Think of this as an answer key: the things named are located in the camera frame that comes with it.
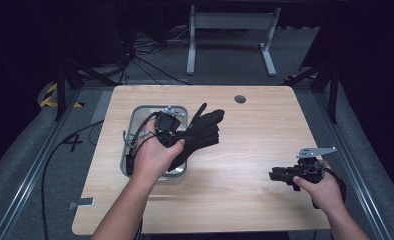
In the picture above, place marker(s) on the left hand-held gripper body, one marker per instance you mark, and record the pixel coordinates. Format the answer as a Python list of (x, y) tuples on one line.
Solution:
[(167, 128)]

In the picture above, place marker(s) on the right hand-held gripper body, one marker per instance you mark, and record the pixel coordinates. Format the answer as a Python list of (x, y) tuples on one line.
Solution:
[(306, 170)]

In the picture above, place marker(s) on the grey metal tray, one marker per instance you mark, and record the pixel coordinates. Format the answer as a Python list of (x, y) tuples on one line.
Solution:
[(141, 113)]

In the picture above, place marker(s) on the black glove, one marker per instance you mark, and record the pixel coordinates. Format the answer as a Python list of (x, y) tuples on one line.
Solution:
[(201, 130)]

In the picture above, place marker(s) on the person's right hand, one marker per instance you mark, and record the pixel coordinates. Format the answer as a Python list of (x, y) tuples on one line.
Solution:
[(325, 193)]

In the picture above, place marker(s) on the person's left hand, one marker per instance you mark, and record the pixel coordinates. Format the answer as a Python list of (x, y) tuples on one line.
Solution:
[(151, 156)]

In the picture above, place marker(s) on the grey table grommet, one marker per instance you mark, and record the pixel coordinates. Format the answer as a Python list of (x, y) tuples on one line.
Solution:
[(240, 99)]

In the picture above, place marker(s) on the black metal stand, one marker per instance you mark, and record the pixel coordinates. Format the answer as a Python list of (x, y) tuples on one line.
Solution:
[(61, 90), (333, 93)]

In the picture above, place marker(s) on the yellow black hazard tape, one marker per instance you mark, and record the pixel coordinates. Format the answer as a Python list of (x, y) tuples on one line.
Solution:
[(48, 96)]

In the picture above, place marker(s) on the aluminium floor rail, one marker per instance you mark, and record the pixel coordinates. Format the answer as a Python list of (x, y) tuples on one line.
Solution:
[(355, 166), (28, 176)]

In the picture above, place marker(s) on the small metal bracket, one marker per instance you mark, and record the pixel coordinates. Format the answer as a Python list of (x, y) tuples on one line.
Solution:
[(83, 202)]

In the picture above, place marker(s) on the white desk frame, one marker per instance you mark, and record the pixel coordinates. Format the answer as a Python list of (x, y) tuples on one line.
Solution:
[(230, 20)]

